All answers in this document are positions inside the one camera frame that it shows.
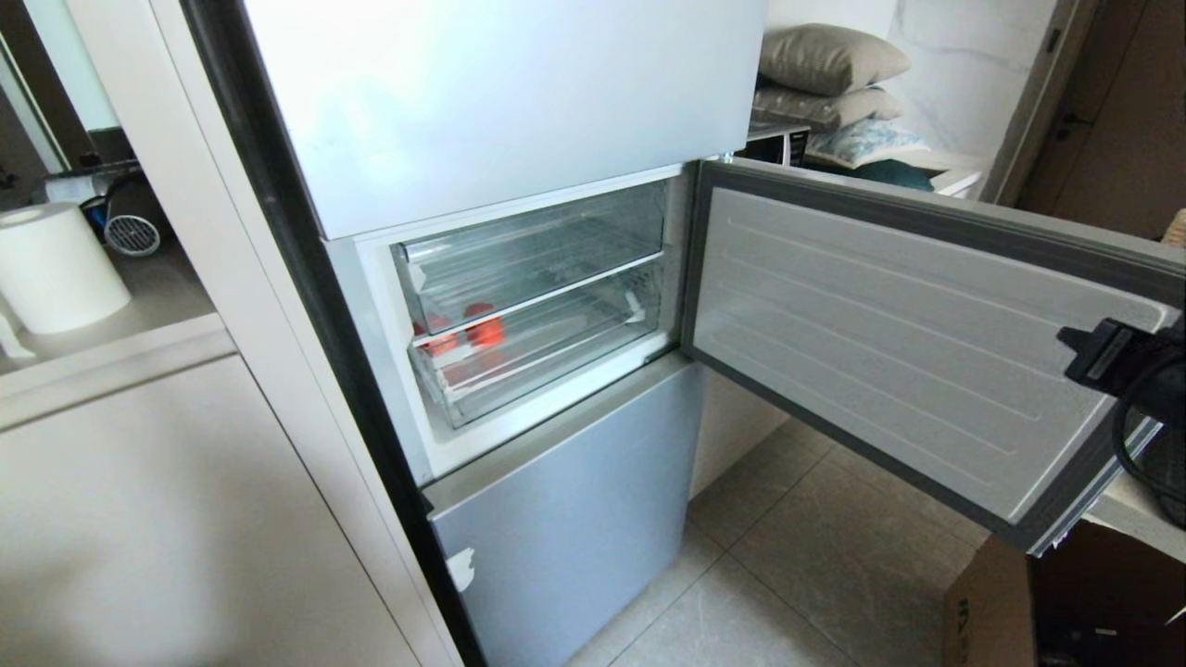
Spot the teal cushion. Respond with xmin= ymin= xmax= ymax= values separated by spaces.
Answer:
xmin=847 ymin=158 xmax=936 ymax=194

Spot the blue patterned pillow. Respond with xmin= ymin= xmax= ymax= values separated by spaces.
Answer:
xmin=805 ymin=118 xmax=932 ymax=170

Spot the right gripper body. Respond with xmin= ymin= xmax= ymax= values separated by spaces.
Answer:
xmin=1057 ymin=317 xmax=1186 ymax=429

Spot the silver white fridge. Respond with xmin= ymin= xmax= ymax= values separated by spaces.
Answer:
xmin=181 ymin=0 xmax=770 ymax=667

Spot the small round white fan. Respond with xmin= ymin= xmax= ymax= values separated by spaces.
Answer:
xmin=102 ymin=213 xmax=164 ymax=258

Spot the white paper towel roll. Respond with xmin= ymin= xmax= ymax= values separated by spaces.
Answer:
xmin=0 ymin=202 xmax=132 ymax=335

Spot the white tape piece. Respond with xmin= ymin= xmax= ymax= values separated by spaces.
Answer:
xmin=444 ymin=547 xmax=477 ymax=595

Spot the brown wooden door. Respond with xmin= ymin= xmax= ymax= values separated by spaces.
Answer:
xmin=1014 ymin=0 xmax=1186 ymax=242

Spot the microwave oven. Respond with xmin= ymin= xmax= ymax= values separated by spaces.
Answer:
xmin=740 ymin=120 xmax=813 ymax=169

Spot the black cable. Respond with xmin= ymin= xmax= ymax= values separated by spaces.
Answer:
xmin=1110 ymin=375 xmax=1186 ymax=531

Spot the grey-rimmed fridge compartment door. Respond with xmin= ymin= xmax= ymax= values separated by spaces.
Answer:
xmin=680 ymin=157 xmax=1186 ymax=557

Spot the white kitchen cabinet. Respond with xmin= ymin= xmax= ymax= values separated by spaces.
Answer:
xmin=0 ymin=313 xmax=464 ymax=667

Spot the silver fridge freezer door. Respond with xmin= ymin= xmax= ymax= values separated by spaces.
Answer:
xmin=423 ymin=352 xmax=705 ymax=667

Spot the brown cardboard box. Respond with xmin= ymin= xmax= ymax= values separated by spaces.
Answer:
xmin=942 ymin=519 xmax=1186 ymax=667

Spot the clear plastic fridge drawer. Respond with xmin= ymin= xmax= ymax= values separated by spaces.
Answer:
xmin=408 ymin=256 xmax=667 ymax=430
xmin=390 ymin=181 xmax=669 ymax=335

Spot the grey pillow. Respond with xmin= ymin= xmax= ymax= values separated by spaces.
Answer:
xmin=759 ymin=23 xmax=913 ymax=97
xmin=751 ymin=85 xmax=904 ymax=130

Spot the red food item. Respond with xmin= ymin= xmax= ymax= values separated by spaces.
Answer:
xmin=463 ymin=302 xmax=507 ymax=349
xmin=413 ymin=313 xmax=461 ymax=359

